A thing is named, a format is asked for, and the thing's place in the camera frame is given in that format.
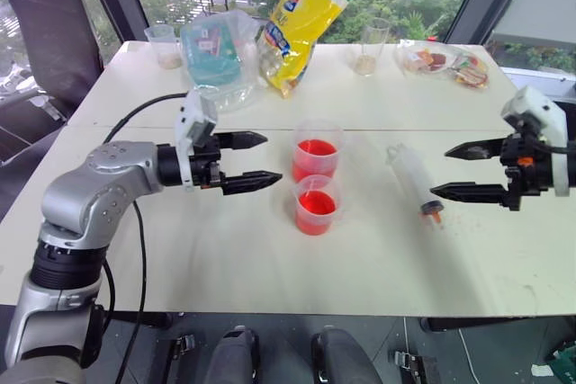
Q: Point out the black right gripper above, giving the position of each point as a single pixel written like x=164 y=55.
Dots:
x=526 y=170

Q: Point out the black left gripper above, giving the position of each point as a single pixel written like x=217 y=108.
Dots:
x=208 y=163

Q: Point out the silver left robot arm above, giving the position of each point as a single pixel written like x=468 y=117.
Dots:
x=112 y=175

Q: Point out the clear plastic syringe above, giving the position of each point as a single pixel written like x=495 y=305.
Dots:
x=416 y=177

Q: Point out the large clear cup red liquid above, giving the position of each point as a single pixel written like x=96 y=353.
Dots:
x=317 y=150

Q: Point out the small clear cup red liquid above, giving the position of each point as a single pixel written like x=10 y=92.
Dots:
x=316 y=208

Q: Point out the clear measuring cup with grains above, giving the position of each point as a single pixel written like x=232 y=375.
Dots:
x=165 y=47

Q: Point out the clear bag with teal box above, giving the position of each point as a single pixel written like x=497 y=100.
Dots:
x=216 y=58

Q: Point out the clear bag of snacks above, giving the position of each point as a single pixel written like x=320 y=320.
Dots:
x=443 y=62

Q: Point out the yellow snack bag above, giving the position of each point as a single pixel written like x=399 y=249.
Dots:
x=294 y=31

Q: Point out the tall clear glass with grains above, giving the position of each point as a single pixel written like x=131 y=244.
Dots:
x=371 y=49

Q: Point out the dark rounded robot leg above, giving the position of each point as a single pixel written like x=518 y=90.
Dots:
x=234 y=357

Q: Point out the black office chair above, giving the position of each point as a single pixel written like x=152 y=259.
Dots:
x=40 y=65

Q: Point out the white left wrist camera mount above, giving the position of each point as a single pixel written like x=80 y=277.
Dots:
x=194 y=123

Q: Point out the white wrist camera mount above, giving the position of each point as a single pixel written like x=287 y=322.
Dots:
x=542 y=125
x=194 y=123

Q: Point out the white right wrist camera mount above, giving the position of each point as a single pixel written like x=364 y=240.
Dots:
x=542 y=125

